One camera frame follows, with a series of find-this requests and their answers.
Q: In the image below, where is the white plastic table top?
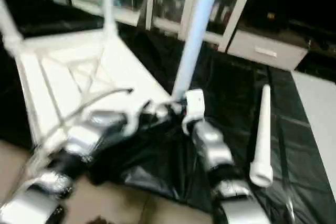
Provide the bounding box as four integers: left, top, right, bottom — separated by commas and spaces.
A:
2, 26, 174, 157

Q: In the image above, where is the black work mat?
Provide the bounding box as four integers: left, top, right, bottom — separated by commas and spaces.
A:
0, 3, 336, 224

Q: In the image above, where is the white glass door cabinet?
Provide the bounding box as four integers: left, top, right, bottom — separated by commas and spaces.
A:
143, 0, 255, 52

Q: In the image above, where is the white drawer unit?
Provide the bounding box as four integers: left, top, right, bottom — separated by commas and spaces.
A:
227, 28, 308, 70

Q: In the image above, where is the black speaker box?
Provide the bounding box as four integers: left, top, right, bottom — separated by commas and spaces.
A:
243, 0, 290, 36

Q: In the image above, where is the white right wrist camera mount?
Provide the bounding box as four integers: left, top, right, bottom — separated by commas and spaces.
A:
182, 89, 206, 135

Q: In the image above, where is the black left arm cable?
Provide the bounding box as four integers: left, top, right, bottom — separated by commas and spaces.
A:
38, 87, 135, 141

